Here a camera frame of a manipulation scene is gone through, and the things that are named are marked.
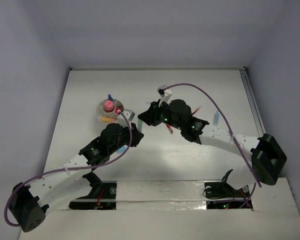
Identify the foil covered front beam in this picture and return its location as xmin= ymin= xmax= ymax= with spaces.
xmin=115 ymin=180 xmax=207 ymax=211

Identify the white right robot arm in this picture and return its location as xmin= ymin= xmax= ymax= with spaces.
xmin=138 ymin=99 xmax=287 ymax=199

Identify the black pink highlighter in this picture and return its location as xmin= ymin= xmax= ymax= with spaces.
xmin=115 ymin=107 xmax=122 ymax=114

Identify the pink crayon bottle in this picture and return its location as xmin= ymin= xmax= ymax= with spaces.
xmin=103 ymin=100 xmax=115 ymax=113

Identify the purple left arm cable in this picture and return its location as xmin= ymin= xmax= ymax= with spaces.
xmin=3 ymin=111 xmax=134 ymax=227

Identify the yellow cap eraser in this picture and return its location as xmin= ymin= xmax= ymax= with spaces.
xmin=101 ymin=117 xmax=117 ymax=123

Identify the white round pen holder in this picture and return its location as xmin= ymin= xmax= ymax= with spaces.
xmin=95 ymin=98 xmax=125 ymax=125

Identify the pale blue highlighter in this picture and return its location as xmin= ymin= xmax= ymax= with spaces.
xmin=212 ymin=110 xmax=220 ymax=127

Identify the pale green highlighter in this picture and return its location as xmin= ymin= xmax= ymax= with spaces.
xmin=137 ymin=119 xmax=143 ymax=133

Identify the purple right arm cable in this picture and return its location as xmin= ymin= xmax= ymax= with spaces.
xmin=164 ymin=83 xmax=263 ymax=210

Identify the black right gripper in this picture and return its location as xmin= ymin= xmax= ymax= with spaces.
xmin=138 ymin=100 xmax=183 ymax=131

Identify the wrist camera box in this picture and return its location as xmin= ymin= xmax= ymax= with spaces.
xmin=117 ymin=109 xmax=135 ymax=125
xmin=157 ymin=85 xmax=173 ymax=107

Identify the blue eraser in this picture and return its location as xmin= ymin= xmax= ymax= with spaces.
xmin=117 ymin=146 xmax=126 ymax=153

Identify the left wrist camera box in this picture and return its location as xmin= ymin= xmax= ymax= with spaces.
xmin=117 ymin=109 xmax=135 ymax=125

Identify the aluminium side rail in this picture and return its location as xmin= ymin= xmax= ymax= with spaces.
xmin=239 ymin=69 xmax=280 ymax=178

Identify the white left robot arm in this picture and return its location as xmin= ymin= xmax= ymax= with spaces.
xmin=5 ymin=123 xmax=144 ymax=233

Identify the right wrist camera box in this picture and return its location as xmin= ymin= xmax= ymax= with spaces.
xmin=157 ymin=85 xmax=173 ymax=107

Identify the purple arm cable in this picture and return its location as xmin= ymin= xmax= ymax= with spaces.
xmin=164 ymin=83 xmax=263 ymax=210
xmin=3 ymin=111 xmax=134 ymax=227

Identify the red gel pen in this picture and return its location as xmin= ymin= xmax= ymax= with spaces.
xmin=166 ymin=124 xmax=174 ymax=134

